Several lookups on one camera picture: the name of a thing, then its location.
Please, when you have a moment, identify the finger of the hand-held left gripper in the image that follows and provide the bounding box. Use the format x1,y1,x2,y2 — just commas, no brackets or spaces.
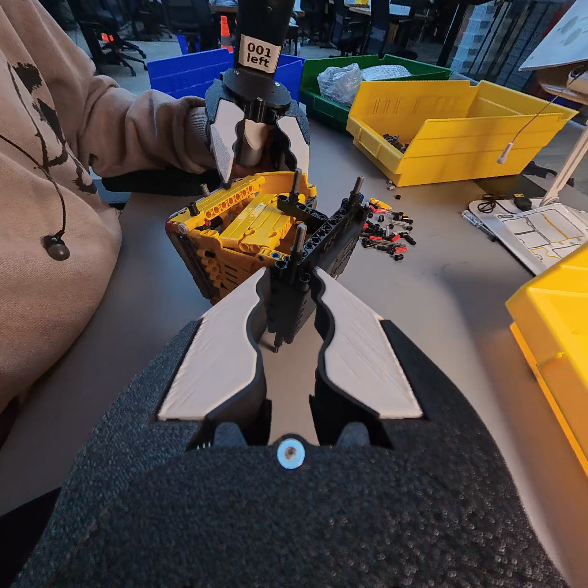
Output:
209,99,244,189
276,115,311,172

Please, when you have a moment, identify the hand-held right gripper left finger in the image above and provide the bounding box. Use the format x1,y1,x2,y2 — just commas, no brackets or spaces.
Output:
157,268,273,438

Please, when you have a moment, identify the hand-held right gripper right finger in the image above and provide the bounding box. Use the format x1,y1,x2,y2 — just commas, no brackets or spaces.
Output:
309,268,423,438

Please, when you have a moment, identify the yellow toy brick vehicle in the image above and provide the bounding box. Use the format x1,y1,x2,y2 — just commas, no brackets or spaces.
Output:
164,167,371,355

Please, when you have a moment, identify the instruction booklet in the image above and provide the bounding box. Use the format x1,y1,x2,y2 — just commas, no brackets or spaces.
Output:
518,0,588,73

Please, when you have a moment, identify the person's left forearm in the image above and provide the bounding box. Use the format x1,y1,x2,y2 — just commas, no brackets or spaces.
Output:
89,75,217,178

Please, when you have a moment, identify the person's left hand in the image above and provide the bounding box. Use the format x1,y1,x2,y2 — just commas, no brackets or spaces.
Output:
231,164,277,181

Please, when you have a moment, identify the green plastic bin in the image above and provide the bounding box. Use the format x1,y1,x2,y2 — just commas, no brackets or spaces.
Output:
299,53,454,132

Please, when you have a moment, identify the clear plastic bag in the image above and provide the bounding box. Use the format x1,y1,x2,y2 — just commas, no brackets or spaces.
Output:
316,62,364,107

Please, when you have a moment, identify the blue plastic bin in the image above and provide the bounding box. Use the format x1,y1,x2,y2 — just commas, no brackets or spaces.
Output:
146,46,306,103

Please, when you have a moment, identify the black textured pad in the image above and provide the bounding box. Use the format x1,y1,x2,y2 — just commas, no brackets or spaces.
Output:
100,167,222,197

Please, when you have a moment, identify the bubble wrap sheet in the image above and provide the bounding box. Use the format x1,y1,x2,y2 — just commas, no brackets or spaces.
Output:
360,63,413,83

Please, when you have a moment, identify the black office chair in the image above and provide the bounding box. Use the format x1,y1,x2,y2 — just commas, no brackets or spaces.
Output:
79,0,149,77
330,0,392,58

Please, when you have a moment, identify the pile of small brick pins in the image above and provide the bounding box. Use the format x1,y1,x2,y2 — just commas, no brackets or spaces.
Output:
357,197,418,262

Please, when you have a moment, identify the yellow plastic bin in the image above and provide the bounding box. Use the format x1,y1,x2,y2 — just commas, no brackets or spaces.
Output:
346,79,580,188
504,247,588,477

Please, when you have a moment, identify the beige printed sweatshirt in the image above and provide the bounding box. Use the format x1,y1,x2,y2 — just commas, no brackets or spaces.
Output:
0,0,123,415

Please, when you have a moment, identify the black flat device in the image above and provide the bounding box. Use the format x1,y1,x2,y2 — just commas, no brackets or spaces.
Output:
473,172,557,199

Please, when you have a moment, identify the white printed sheet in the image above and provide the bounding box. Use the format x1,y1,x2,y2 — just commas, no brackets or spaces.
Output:
493,203,587,276

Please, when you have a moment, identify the black earphone with cable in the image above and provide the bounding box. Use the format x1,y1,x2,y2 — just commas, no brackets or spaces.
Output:
0,133,71,262

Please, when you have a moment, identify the white cable with plug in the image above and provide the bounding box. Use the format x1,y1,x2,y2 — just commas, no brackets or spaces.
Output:
496,68,588,165

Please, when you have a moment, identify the black cable with plug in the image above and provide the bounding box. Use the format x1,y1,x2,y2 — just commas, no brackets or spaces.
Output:
477,192,534,215

